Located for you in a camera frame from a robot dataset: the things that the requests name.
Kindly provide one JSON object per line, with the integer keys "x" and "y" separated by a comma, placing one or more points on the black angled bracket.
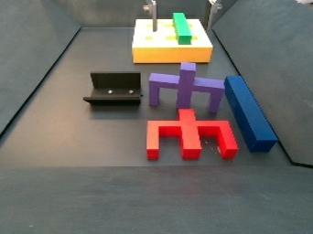
{"x": 115, "y": 87}

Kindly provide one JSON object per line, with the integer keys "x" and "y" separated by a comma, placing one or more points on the green long block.
{"x": 181, "y": 29}

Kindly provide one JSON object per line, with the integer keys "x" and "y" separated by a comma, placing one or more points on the yellow slotted board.
{"x": 157, "y": 47}

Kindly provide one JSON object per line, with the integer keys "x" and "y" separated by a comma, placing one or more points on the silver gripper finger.
{"x": 214, "y": 7}
{"x": 151, "y": 8}

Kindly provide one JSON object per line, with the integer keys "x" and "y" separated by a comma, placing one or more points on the red three-legged block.
{"x": 189, "y": 130}

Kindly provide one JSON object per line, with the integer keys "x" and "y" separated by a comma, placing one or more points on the blue long block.
{"x": 255, "y": 129}

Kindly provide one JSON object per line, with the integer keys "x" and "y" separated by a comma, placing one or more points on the purple three-legged block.
{"x": 185, "y": 84}

